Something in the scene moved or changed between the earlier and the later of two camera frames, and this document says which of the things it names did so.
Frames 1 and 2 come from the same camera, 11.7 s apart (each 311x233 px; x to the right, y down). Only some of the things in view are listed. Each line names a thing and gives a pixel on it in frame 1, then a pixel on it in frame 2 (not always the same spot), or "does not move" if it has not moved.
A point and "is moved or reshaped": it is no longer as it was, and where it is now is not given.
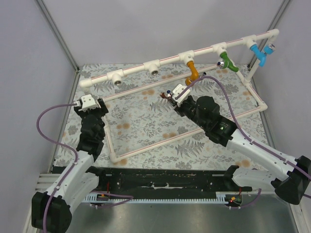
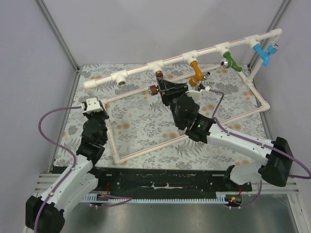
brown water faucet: (167, 95) is moved or reshaped
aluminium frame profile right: (278, 15) does not move
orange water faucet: (194, 72) is moved or reshaped
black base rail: (128, 181) does not move
